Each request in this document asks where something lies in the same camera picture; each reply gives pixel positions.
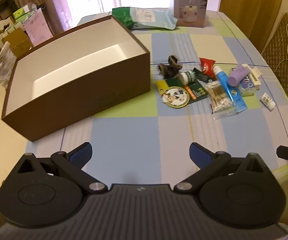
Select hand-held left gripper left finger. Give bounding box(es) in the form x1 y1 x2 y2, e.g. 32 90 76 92
16 142 109 194

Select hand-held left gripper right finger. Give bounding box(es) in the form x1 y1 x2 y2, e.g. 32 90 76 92
173 142 268 193

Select small white bottle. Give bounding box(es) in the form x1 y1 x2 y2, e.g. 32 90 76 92
260 92 275 111

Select brown cardboard box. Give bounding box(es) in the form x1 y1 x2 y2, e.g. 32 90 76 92
1 15 150 142

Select cotton swab bag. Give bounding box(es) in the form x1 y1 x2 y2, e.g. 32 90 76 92
204 80 238 120

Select green blister card with jar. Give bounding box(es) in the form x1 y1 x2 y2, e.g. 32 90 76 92
156 71 208 108

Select blue tube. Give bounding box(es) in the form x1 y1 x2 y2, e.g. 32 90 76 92
212 65 248 113

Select clear floss pick box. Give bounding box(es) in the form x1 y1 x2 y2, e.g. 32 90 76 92
231 68 257 97

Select dark green tube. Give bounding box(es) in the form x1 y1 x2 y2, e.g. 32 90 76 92
193 67 213 82

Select white hair claw clip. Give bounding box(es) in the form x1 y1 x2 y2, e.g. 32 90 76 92
242 64 262 90

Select purple tube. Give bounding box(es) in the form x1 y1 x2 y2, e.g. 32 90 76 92
227 64 250 86

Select red candy packet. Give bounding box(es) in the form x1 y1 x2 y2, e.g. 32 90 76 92
199 57 216 77

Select brown hair scrunchie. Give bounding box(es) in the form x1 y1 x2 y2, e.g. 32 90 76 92
157 55 183 78

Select quilted chair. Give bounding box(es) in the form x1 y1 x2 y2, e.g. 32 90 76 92
260 12 288 100

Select clear printed plastic bag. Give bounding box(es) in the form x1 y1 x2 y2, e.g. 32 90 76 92
0 41 18 88

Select plain cardboard box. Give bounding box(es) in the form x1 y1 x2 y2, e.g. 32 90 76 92
3 27 34 58

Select pink paper bag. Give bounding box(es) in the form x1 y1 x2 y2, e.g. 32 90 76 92
24 7 54 47

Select green and blue pouch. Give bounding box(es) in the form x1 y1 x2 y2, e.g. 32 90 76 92
112 6 178 30

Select white product carton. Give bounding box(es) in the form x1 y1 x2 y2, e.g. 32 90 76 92
169 0 209 28

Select green tissue packs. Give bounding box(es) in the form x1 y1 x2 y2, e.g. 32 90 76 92
12 2 37 22

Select mustard curtain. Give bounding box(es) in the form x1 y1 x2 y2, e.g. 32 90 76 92
220 0 287 53

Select pink curtain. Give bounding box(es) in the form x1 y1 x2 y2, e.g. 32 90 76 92
45 0 174 34

